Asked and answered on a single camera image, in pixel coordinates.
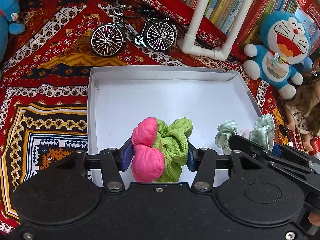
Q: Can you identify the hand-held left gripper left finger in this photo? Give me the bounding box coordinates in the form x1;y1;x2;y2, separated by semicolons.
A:
54;139;133;193

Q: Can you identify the white cardboard box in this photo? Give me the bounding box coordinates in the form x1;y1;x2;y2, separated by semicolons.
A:
86;66;260;188

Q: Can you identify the long-haired baby doll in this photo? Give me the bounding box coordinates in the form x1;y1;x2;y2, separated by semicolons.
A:
284;66;320;155

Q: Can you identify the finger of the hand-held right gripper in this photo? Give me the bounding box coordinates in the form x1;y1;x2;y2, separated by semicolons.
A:
272;143;320;167
228;134;320;193

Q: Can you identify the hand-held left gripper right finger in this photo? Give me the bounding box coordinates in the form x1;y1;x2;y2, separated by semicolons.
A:
186;141;270;193

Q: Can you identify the person's right hand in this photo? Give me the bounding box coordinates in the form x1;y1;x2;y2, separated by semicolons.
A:
308;212;320;227

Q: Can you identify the white plastic pipe frame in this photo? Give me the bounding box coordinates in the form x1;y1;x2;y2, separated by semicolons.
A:
177;0;260;61

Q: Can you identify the pink and green scrunchie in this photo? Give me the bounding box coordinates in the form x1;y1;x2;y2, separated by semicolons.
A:
131;117;193;183

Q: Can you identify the miniature black bicycle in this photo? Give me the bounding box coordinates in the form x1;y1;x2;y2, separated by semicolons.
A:
90;4;178;57

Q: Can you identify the blue robot cat plush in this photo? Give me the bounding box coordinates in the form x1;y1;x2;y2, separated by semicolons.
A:
243;10;313;100

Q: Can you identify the red patterned blanket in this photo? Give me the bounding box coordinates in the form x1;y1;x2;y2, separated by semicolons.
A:
0;0;308;234

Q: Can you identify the round blue plush toy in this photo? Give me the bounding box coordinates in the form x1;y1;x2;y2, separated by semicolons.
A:
0;0;27;65

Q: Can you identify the green checked scrunchie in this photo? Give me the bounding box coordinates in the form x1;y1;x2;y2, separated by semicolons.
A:
215;114;276;155

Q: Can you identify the row of books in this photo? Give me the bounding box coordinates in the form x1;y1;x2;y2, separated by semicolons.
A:
160;0;304;45

